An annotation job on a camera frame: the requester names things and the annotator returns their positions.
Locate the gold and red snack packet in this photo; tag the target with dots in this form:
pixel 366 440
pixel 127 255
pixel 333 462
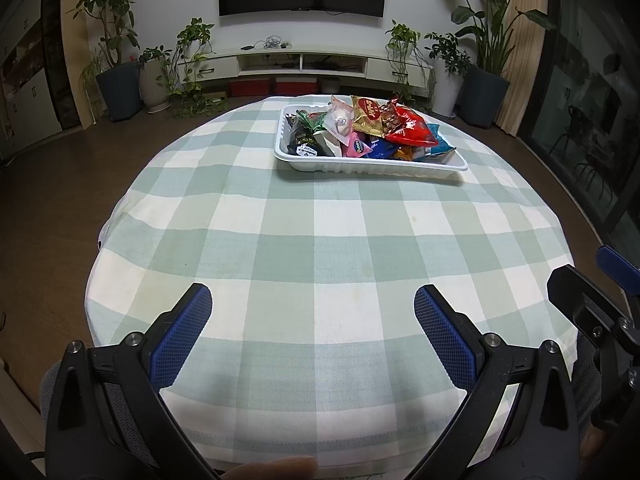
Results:
pixel 367 112

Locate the large-leaf plant in dark pot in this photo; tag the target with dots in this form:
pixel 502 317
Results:
pixel 485 95

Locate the glass sliding door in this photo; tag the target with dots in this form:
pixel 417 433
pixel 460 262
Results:
pixel 585 110

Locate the light blue snack packet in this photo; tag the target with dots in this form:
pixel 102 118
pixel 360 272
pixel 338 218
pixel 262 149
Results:
pixel 440 145

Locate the white plastic tray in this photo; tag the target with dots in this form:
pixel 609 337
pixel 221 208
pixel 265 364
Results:
pixel 350 165

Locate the dark blue snack packet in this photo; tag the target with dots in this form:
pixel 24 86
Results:
pixel 382 149

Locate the green snack packet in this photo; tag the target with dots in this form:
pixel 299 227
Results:
pixel 315 121

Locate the tall plant in dark pot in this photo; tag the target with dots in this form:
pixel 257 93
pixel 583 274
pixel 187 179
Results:
pixel 120 92

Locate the clear white snack packet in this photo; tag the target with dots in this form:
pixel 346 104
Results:
pixel 340 117

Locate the orange snack packet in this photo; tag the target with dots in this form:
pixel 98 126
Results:
pixel 402 153

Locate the white television cabinet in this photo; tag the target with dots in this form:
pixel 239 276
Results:
pixel 260 62

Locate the large red snack bag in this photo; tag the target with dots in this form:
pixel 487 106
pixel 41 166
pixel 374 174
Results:
pixel 412 131

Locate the grey office chair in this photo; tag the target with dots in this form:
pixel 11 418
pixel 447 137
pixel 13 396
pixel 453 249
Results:
pixel 49 390

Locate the small red patterned snack packet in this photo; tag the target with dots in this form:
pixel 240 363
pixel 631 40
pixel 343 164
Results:
pixel 395 112

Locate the black snack packet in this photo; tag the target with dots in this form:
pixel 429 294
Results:
pixel 302 140

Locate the plant in white ribbed pot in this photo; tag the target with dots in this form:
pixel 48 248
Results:
pixel 154 85

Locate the trailing pothos plant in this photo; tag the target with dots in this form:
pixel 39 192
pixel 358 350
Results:
pixel 195 35

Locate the trailing plant on cabinet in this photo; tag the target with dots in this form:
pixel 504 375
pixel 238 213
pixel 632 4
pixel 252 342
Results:
pixel 402 37

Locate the pink snack packet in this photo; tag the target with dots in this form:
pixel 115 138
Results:
pixel 357 147

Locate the beige red-striped snack packet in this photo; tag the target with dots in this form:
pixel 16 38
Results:
pixel 327 145

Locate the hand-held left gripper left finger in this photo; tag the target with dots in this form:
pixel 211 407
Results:
pixel 182 330

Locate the wooden display cabinet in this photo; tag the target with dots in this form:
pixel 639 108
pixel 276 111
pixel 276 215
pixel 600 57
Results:
pixel 25 90

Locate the beige curtain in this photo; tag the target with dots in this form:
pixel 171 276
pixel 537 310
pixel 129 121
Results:
pixel 522 75

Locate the person's left hand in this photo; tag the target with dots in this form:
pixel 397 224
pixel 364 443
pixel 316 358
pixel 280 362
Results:
pixel 275 469

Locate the bushy plant in white pot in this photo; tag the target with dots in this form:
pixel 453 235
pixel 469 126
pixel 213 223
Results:
pixel 447 85

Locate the green checked tablecloth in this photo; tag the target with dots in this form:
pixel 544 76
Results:
pixel 300 260

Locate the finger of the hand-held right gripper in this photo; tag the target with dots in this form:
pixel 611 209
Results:
pixel 617 265
pixel 570 287

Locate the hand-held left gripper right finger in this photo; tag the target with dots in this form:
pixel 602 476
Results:
pixel 445 332

